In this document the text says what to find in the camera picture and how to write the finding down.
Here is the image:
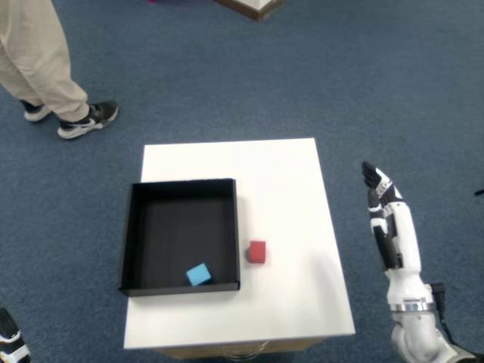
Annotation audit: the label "black open cardboard box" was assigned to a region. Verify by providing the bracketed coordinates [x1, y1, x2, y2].
[118, 178, 242, 297]

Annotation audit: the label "beige trousers of person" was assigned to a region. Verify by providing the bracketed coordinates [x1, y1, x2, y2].
[0, 0, 91, 123]

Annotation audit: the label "red cube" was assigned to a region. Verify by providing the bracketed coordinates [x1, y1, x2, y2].
[247, 240, 268, 265]

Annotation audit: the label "blue cube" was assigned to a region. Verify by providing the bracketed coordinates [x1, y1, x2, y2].
[185, 262, 213, 287]

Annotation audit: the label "white board with wooden edge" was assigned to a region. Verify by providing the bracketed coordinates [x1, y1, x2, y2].
[211, 0, 287, 23]

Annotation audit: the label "black white sneaker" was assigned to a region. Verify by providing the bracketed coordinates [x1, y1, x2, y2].
[20, 100, 53, 123]
[57, 100, 119, 141]

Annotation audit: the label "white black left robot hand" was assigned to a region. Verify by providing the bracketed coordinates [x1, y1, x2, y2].
[0, 307, 31, 363]

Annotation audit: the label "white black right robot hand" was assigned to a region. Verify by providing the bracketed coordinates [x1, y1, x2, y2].
[361, 161, 434, 306]

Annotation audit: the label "white table with wooden base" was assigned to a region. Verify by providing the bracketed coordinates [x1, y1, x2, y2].
[123, 138, 355, 358]

